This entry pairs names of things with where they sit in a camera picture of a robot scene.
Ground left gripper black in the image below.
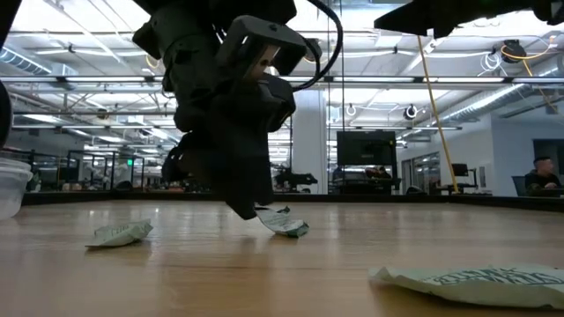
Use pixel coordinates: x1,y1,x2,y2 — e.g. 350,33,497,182
160,65,296,221

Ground green white paper packet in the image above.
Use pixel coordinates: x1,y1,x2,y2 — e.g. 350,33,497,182
368,263,564,311
85,217,155,249
255,204,311,240

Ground white building column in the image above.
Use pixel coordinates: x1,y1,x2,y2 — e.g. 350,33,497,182
292,89,330,195

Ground black monitor screen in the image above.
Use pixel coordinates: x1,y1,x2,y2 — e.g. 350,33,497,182
336,129,398,167

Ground clear plastic cup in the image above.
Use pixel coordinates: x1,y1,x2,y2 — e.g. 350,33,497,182
0,157,34,221

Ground yellow leaning pole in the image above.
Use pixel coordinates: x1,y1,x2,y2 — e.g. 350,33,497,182
415,34,460,194

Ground blue office chair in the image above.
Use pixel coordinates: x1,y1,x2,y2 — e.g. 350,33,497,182
510,175,528,197

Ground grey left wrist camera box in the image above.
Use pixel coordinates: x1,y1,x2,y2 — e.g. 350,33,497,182
214,14,310,77

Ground black table frame rail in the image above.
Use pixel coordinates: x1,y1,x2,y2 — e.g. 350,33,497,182
21,189,564,210

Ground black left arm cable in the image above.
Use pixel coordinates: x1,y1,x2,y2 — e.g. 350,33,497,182
292,0,345,93

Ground silver ceiling duct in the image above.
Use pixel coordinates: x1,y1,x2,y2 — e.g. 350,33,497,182
0,45,55,77

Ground black ceiling cable reel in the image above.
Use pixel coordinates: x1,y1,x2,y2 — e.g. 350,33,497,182
501,39,528,64

